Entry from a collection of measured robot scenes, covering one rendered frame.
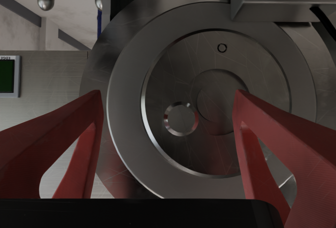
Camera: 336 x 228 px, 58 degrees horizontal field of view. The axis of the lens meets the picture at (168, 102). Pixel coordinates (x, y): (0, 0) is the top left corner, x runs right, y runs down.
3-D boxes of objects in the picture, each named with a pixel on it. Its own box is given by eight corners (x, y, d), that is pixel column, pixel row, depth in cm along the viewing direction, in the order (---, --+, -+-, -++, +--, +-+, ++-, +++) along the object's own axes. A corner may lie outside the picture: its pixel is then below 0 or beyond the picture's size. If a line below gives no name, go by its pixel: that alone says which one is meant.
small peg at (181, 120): (204, 127, 12) (172, 142, 12) (197, 126, 15) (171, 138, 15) (190, 95, 12) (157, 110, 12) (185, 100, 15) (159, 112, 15)
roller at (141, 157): (328, 16, 17) (305, 226, 16) (229, 80, 43) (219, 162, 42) (123, -13, 17) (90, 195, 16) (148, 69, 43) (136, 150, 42)
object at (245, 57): (319, 140, 15) (179, 205, 15) (301, 138, 17) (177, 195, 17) (253, 3, 15) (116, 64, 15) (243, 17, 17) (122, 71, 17)
